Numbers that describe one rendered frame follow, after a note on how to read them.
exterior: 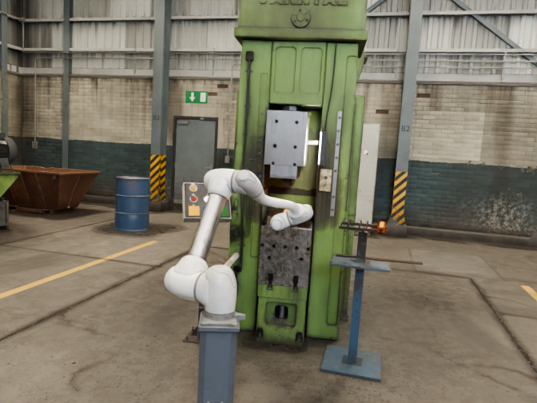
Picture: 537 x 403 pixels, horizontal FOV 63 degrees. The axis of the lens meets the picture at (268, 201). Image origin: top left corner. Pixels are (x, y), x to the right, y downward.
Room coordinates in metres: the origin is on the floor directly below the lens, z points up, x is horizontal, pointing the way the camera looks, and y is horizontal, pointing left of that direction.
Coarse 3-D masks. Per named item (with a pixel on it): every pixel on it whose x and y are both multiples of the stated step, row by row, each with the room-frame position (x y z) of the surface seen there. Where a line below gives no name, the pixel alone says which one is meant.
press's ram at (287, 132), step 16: (272, 112) 3.30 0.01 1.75; (288, 112) 3.28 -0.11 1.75; (304, 112) 3.27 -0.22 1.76; (272, 128) 3.30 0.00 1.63; (288, 128) 3.28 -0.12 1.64; (304, 128) 3.27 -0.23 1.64; (272, 144) 3.30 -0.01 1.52; (288, 144) 3.28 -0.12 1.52; (304, 144) 3.27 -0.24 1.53; (272, 160) 3.30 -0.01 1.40; (288, 160) 3.28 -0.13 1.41; (304, 160) 3.33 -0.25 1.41
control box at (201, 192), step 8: (184, 184) 3.20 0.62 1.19; (192, 184) 3.22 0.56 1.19; (200, 184) 3.24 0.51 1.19; (184, 192) 3.17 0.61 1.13; (192, 192) 3.19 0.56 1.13; (200, 192) 3.20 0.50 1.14; (184, 200) 3.14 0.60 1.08; (200, 200) 3.17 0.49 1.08; (184, 208) 3.11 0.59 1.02; (200, 208) 3.14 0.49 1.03; (184, 216) 3.08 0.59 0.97; (192, 216) 3.10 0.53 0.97; (200, 216) 3.11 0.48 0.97
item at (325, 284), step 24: (336, 48) 3.38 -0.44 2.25; (336, 72) 3.38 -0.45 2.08; (336, 96) 3.38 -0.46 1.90; (336, 120) 3.38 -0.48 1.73; (336, 144) 3.38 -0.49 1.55; (336, 168) 3.38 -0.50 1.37; (336, 192) 3.38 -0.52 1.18; (336, 216) 3.38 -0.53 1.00; (312, 240) 3.40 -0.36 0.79; (336, 240) 3.38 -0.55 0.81; (312, 264) 3.39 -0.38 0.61; (312, 288) 3.39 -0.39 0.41; (336, 288) 3.38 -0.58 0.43; (312, 312) 3.39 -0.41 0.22; (336, 312) 3.37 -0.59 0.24; (312, 336) 3.39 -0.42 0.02; (336, 336) 3.36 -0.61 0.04
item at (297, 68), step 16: (272, 48) 3.44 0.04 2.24; (288, 48) 3.44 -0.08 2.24; (304, 48) 3.42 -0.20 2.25; (320, 48) 3.40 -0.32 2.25; (272, 64) 3.44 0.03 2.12; (288, 64) 3.44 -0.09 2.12; (304, 64) 3.42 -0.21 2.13; (320, 64) 3.41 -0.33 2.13; (272, 80) 3.44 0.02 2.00; (288, 80) 3.44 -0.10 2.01; (304, 80) 3.42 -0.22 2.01; (320, 80) 3.40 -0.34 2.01; (272, 96) 3.44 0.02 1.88; (288, 96) 3.43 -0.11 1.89; (304, 96) 3.41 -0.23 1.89; (320, 96) 3.40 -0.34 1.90
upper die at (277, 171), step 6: (270, 168) 3.30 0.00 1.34; (276, 168) 3.29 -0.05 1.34; (282, 168) 3.29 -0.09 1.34; (288, 168) 3.28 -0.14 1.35; (294, 168) 3.28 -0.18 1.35; (270, 174) 3.30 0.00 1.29; (276, 174) 3.29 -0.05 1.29; (282, 174) 3.29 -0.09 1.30; (288, 174) 3.28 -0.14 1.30; (294, 174) 3.27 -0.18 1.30
